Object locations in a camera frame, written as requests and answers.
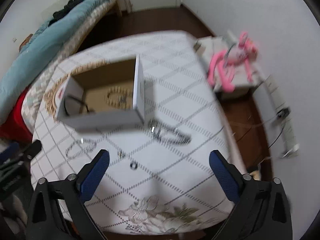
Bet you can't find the black headband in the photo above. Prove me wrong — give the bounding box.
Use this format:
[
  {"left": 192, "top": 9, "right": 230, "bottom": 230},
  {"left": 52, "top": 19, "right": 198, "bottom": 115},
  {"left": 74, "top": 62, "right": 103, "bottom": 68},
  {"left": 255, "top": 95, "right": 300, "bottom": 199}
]
[{"left": 63, "top": 95, "right": 95, "bottom": 116}]

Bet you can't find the white cardboard box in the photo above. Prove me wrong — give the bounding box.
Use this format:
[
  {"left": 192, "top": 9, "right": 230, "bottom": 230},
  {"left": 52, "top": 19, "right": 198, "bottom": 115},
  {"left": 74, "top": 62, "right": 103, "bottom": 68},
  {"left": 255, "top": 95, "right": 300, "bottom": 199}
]
[{"left": 55, "top": 55, "right": 145, "bottom": 131}]

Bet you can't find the black power adapter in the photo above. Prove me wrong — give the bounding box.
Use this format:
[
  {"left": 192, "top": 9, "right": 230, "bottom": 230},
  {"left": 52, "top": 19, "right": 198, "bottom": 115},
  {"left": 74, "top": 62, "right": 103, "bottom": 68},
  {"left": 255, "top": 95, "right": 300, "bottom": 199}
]
[{"left": 276, "top": 107, "right": 291, "bottom": 120}]

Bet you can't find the wooden bead bracelet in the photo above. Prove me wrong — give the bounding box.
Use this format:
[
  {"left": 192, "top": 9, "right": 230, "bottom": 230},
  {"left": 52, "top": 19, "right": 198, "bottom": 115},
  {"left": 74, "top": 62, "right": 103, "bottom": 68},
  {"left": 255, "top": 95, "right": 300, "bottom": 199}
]
[{"left": 106, "top": 86, "right": 135, "bottom": 108}]

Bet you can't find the gold crystal earring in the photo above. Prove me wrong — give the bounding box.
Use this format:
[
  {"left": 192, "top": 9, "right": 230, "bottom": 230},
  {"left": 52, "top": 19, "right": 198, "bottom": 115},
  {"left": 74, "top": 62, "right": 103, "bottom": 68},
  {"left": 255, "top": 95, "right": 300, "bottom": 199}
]
[{"left": 118, "top": 151, "right": 126, "bottom": 159}]

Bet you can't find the pink panther plush toy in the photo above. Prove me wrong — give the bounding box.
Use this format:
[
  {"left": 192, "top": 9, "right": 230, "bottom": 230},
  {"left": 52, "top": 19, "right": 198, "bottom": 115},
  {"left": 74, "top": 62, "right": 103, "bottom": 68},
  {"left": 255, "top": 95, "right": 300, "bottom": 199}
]
[{"left": 207, "top": 31, "right": 258, "bottom": 93}]

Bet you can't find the white diamond pattern tablecloth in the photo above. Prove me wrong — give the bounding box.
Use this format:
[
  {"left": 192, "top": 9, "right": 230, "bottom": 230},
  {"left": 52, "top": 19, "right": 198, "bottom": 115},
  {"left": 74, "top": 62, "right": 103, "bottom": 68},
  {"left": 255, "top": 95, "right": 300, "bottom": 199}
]
[{"left": 31, "top": 31, "right": 244, "bottom": 235}]

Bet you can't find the black clothing on bed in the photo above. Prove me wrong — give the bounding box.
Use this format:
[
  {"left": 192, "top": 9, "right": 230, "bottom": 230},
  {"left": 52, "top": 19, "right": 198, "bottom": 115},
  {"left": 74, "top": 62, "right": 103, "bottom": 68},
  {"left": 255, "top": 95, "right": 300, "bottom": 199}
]
[{"left": 48, "top": 0, "right": 84, "bottom": 26}]

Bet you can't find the light blue quilt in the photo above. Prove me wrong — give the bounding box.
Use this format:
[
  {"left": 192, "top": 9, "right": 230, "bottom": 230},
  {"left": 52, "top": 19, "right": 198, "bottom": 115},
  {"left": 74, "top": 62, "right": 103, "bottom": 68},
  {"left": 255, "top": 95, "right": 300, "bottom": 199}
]
[{"left": 1, "top": 0, "right": 109, "bottom": 115}]

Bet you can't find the white power strip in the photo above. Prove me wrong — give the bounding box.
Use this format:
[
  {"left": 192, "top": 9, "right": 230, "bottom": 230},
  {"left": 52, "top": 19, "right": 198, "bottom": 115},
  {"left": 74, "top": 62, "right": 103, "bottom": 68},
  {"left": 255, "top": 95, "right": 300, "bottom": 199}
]
[{"left": 253, "top": 75, "right": 300, "bottom": 159}]

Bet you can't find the thick silver chain bracelet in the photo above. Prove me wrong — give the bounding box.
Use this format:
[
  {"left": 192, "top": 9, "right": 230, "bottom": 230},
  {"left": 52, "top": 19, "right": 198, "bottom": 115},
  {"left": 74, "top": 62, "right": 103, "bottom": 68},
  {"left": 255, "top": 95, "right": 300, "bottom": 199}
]
[{"left": 147, "top": 118, "right": 193, "bottom": 146}]

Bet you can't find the brown pillow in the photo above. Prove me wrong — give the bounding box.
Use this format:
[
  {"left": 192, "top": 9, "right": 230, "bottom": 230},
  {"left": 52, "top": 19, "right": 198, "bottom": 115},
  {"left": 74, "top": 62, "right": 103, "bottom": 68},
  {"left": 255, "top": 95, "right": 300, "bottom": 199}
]
[{"left": 19, "top": 34, "right": 33, "bottom": 52}]

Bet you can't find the white cloth covered box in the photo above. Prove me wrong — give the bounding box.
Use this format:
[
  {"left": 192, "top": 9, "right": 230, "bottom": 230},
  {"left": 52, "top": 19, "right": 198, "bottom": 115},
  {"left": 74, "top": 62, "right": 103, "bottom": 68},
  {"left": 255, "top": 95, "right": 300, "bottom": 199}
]
[{"left": 193, "top": 31, "right": 264, "bottom": 100}]

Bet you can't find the red blanket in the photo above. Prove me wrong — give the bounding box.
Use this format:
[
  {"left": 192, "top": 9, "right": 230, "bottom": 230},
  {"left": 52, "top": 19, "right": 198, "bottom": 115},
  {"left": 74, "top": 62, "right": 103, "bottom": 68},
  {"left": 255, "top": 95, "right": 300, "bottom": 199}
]
[{"left": 1, "top": 87, "right": 33, "bottom": 144}]

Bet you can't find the thin silver chain necklace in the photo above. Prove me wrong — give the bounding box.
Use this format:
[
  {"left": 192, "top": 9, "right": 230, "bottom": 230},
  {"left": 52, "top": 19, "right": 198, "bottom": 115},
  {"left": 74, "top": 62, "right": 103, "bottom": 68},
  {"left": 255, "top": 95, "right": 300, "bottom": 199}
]
[{"left": 64, "top": 138, "right": 98, "bottom": 159}]

